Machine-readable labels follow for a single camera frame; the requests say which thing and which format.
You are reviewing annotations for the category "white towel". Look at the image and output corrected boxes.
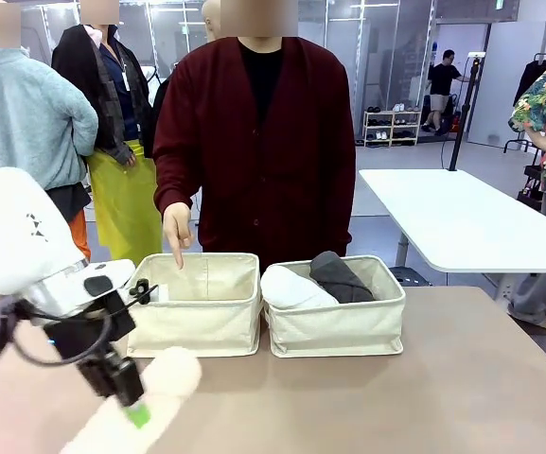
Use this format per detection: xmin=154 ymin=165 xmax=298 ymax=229
xmin=259 ymin=265 xmax=341 ymax=311

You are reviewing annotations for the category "black rolling cart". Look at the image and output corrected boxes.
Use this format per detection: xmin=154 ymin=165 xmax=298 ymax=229
xmin=517 ymin=163 xmax=546 ymax=209

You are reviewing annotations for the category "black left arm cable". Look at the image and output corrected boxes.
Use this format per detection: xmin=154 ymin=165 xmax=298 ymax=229
xmin=0 ymin=302 xmax=114 ymax=366

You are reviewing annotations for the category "grey towel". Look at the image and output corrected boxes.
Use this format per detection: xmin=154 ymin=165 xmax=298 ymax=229
xmin=308 ymin=251 xmax=377 ymax=305

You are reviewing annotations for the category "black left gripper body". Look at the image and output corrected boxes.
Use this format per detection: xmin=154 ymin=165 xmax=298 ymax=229
xmin=46 ymin=292 xmax=137 ymax=368

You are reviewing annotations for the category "person's left forearm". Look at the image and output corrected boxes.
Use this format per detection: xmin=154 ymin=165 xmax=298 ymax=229
xmin=332 ymin=155 xmax=355 ymax=259

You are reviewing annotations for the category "person's right hand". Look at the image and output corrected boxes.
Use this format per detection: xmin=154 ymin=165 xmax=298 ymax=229
xmin=162 ymin=201 xmax=196 ymax=271

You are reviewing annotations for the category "cream fabric storage basket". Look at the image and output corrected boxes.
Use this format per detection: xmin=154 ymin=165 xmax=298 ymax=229
xmin=124 ymin=253 xmax=261 ymax=359
xmin=260 ymin=254 xmax=407 ymax=359

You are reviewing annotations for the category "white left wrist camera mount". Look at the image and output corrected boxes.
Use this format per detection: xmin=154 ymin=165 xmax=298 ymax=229
xmin=82 ymin=258 xmax=169 ymax=306

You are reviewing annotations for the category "cream towel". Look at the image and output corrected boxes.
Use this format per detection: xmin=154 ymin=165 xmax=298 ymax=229
xmin=59 ymin=346 xmax=203 ymax=454

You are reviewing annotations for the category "person's right forearm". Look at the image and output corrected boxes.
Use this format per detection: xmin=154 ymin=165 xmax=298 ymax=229
xmin=151 ymin=146 xmax=203 ymax=212

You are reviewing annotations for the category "wooden shoe rack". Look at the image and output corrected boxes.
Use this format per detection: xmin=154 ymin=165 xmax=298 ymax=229
xmin=362 ymin=109 xmax=423 ymax=148

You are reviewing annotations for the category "black clothes rack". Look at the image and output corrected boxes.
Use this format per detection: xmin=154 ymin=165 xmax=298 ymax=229
xmin=502 ymin=51 xmax=546 ymax=155

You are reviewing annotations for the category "black tripod pole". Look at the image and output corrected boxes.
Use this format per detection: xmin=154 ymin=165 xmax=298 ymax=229
xmin=448 ymin=52 xmax=485 ymax=172

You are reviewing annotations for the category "man in black t-shirt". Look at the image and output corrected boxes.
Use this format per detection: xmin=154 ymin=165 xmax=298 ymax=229
xmin=421 ymin=48 xmax=464 ymax=136

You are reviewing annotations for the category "white table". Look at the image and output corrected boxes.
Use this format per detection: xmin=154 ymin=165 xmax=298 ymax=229
xmin=358 ymin=168 xmax=546 ymax=304

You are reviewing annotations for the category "person in maroon cardigan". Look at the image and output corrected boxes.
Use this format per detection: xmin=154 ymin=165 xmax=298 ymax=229
xmin=151 ymin=0 xmax=355 ymax=285

